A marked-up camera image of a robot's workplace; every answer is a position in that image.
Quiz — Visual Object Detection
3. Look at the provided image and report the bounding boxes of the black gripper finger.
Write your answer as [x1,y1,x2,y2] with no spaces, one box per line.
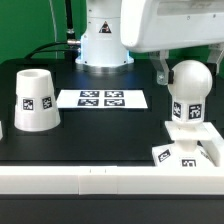
[149,50,174,85]
[207,43,224,75]

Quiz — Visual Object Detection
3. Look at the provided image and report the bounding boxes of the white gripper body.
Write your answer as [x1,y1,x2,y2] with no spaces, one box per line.
[120,0,224,53]

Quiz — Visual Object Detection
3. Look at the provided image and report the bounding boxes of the white lamp bulb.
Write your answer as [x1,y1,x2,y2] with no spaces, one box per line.
[168,60,213,129]

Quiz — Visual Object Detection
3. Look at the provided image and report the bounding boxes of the white lamp base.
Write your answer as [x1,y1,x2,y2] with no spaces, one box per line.
[152,121,214,168]

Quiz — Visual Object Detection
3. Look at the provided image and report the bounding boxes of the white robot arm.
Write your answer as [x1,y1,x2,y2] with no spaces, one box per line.
[76,0,224,85]

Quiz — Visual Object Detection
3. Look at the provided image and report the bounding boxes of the white lamp shade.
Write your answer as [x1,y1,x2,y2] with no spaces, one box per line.
[14,69,60,132]

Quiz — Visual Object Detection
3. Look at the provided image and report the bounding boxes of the white marker sheet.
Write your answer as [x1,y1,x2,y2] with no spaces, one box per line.
[57,90,148,109]

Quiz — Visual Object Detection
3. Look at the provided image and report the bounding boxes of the black cable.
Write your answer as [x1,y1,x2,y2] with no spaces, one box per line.
[24,0,82,60]

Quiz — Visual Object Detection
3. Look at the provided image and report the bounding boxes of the white fence wall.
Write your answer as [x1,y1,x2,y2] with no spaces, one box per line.
[0,122,224,195]

